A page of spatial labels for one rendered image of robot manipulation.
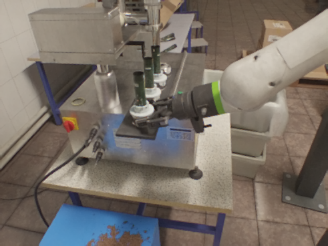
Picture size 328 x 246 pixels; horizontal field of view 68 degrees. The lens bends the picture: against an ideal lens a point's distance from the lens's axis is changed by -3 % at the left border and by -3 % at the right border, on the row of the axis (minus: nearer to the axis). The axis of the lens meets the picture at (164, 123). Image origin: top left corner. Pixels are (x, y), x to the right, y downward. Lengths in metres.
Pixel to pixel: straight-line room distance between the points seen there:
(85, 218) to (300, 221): 1.37
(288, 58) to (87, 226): 0.90
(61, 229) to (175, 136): 0.58
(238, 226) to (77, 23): 1.49
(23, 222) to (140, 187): 1.21
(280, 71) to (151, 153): 0.56
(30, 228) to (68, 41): 1.42
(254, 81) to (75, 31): 0.53
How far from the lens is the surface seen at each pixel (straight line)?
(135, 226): 1.04
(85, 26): 0.79
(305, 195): 2.05
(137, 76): 0.69
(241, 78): 0.51
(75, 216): 1.13
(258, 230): 1.80
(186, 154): 0.90
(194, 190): 0.94
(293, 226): 1.89
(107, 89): 0.85
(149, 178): 0.98
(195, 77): 1.06
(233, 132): 1.73
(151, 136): 0.71
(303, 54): 0.54
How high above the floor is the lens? 1.48
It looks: 36 degrees down
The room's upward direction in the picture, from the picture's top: 2 degrees counter-clockwise
